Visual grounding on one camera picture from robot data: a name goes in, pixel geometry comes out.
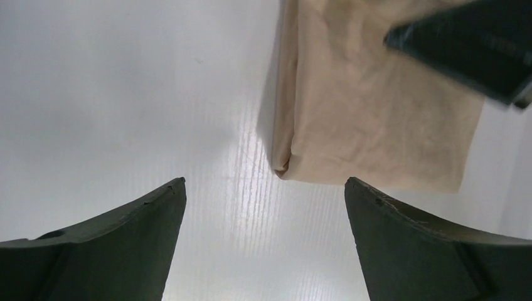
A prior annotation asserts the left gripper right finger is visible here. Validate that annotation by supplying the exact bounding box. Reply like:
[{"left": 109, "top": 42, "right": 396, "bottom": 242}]
[{"left": 344, "top": 177, "right": 531, "bottom": 300}]

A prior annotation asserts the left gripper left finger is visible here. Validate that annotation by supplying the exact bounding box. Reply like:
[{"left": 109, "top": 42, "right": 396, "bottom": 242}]
[{"left": 1, "top": 177, "right": 186, "bottom": 300}]

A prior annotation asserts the beige t shirt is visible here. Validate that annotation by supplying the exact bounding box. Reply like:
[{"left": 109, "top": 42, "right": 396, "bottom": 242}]
[{"left": 272, "top": 0, "right": 484, "bottom": 193}]

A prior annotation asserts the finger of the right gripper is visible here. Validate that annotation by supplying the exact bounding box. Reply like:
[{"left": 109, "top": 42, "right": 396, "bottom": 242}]
[{"left": 384, "top": 1, "right": 531, "bottom": 109}]

